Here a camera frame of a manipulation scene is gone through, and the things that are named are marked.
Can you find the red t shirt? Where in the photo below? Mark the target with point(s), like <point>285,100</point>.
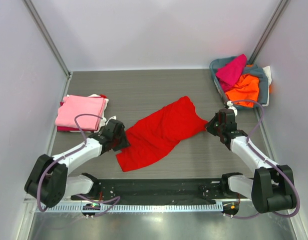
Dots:
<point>155,136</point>

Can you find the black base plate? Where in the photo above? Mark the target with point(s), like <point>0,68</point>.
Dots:
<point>163,191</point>

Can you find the folded crimson t shirt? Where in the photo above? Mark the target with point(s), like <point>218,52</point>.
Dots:
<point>68,129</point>

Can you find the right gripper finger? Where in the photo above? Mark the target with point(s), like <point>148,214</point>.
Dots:
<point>215,132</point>
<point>212,124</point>

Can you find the left aluminium frame post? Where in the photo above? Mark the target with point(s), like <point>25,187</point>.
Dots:
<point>47,37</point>

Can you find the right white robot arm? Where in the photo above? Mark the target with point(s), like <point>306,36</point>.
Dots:
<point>261,165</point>

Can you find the aluminium front rail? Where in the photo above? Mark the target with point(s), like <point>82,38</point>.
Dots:
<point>260,190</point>

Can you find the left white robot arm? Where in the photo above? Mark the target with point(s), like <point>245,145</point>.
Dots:
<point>60,166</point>

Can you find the blue laundry basket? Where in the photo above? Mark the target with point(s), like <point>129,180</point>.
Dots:
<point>213,68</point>

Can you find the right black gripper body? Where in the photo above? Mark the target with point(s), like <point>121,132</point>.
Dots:
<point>214,125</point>

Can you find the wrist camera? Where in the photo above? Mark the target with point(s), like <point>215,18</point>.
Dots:
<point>230,106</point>
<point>112,117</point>

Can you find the folded pink t shirt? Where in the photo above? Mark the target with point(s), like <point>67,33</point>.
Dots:
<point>79,112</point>

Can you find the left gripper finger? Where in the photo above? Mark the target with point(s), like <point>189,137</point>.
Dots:
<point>122,138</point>
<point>118,147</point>

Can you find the white slotted cable duct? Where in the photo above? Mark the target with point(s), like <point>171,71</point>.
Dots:
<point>84,207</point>

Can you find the magenta t shirt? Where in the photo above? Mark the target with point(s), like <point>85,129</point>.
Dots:
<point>230,70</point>

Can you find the aluminium frame post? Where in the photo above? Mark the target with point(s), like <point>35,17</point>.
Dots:
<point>277,14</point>
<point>47,37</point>

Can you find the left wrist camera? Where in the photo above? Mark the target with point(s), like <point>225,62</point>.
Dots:
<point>112,117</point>

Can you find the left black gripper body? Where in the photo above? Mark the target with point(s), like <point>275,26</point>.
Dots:
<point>115,138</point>

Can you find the right aluminium frame post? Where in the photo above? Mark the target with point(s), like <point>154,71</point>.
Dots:
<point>277,14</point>

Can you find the white t shirt in basket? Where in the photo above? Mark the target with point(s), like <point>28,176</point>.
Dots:
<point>267,71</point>

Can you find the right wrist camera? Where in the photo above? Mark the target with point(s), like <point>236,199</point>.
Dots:
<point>230,106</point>

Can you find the orange t shirt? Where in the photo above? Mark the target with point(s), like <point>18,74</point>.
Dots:
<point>246,88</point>

